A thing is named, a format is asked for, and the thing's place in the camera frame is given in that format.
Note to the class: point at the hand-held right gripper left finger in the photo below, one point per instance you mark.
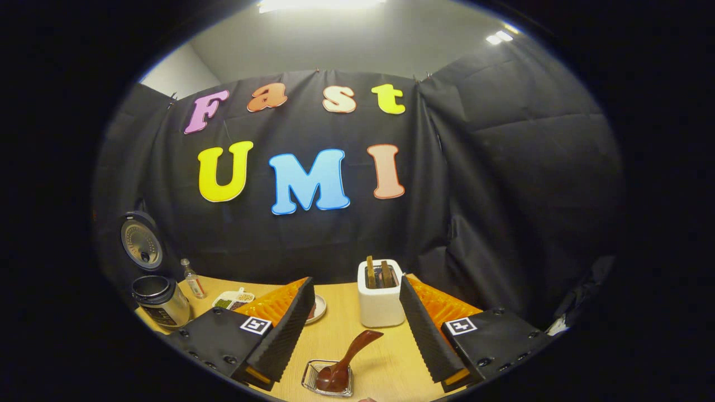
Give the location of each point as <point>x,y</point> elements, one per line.
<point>287,335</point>

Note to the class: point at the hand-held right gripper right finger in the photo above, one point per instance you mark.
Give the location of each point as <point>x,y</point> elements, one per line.
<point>424,335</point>

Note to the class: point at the white chopstick holder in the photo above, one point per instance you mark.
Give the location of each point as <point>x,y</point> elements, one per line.
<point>380,307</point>

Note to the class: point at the brown wooden spoon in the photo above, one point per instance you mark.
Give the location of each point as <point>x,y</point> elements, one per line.
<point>335,377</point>

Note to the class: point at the black silver rice cooker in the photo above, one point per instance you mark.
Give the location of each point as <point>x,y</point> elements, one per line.
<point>162,304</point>

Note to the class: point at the white plate with red meat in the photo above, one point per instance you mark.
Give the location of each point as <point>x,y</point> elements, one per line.
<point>319,308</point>

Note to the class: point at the white divided bean dish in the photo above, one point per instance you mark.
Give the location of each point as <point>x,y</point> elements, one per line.
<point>232,300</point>

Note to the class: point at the small glass bottle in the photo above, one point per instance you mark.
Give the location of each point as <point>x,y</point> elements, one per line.
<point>194,285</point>

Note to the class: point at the black backdrop cloth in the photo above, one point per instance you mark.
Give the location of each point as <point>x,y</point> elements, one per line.
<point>503,195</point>

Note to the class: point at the small ceiling light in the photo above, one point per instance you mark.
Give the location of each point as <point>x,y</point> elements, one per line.
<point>500,36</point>

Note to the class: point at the large ceiling light panel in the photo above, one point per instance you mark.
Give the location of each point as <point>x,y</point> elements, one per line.
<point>318,4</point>

